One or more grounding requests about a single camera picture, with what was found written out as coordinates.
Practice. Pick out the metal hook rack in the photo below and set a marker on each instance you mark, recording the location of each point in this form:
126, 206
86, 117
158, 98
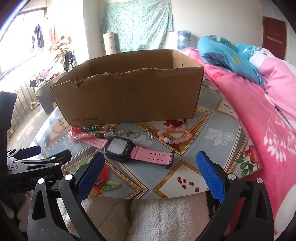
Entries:
274, 39

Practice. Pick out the brown wooden door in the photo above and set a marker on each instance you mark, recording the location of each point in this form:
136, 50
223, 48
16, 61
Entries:
274, 30

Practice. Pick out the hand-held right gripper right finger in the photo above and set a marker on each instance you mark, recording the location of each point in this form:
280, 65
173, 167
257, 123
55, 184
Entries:
210, 176

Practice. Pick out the green floral curtain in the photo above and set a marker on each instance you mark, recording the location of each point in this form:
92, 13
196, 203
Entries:
138, 23

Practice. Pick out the grey cabinet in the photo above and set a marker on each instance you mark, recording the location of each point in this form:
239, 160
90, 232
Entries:
46, 97

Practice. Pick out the light pink white quilt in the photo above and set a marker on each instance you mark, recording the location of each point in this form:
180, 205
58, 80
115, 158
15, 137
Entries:
282, 78

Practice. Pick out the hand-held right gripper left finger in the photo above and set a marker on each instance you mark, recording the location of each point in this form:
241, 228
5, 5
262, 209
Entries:
90, 178

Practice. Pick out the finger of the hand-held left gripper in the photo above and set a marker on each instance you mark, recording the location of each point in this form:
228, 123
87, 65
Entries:
30, 153
57, 158

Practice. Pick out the blue patterned quilt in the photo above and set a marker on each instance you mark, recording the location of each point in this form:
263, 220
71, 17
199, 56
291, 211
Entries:
219, 51

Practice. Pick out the blue water jug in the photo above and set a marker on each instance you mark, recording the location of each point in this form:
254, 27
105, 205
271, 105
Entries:
184, 40

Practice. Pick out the dark hanging garment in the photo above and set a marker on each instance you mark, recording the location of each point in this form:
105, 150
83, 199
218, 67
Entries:
38, 36

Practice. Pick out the beige slippers pair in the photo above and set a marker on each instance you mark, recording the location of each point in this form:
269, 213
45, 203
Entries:
34, 105

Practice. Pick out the pink floral blanket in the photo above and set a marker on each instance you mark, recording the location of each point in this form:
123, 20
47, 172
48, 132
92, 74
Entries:
254, 115

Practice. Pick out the cluttered pile of belongings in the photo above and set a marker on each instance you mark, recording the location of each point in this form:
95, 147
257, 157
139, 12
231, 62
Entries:
61, 49

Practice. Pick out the gold hoop butterfly charm earring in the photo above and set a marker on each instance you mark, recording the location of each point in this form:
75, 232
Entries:
129, 133

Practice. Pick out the fruit print tablecloth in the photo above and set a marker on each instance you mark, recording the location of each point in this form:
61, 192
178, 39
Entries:
148, 176

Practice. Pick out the brown cardboard box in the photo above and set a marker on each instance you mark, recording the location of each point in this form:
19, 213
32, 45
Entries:
127, 99

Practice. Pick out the tall white cylinder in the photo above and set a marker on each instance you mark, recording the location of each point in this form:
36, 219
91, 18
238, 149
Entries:
108, 44

